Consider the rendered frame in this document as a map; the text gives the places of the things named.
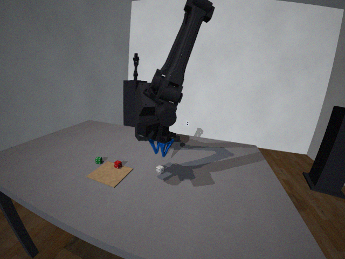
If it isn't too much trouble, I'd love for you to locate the red die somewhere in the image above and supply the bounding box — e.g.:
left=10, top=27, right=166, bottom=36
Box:
left=114, top=160, right=122, bottom=169

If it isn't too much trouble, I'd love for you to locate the green die with white pips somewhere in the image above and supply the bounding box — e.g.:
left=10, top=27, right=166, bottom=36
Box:
left=95, top=157, right=102, bottom=164

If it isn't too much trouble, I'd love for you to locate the tan mat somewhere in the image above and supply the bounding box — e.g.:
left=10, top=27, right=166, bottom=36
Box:
left=86, top=161, right=133, bottom=188

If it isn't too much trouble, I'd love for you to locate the white die with black pips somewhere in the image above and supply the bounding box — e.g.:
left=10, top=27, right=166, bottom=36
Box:
left=156, top=165, right=164, bottom=174

